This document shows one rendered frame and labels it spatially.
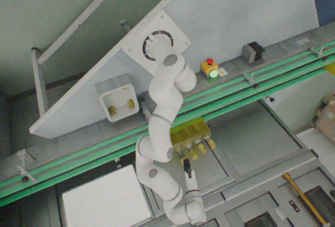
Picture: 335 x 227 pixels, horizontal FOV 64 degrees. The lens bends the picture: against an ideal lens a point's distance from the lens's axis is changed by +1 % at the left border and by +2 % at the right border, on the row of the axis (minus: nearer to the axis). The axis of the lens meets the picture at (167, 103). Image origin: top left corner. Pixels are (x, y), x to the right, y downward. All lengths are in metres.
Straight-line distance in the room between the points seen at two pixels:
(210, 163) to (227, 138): 0.22
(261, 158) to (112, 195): 0.85
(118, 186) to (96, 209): 0.16
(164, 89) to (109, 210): 0.80
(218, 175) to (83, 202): 0.73
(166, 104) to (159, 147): 0.16
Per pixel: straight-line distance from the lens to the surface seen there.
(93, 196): 1.57
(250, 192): 1.54
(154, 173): 1.03
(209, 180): 1.51
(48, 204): 1.68
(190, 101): 1.46
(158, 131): 0.95
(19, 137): 2.02
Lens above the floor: 1.77
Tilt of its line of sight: 38 degrees down
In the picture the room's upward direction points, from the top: 150 degrees clockwise
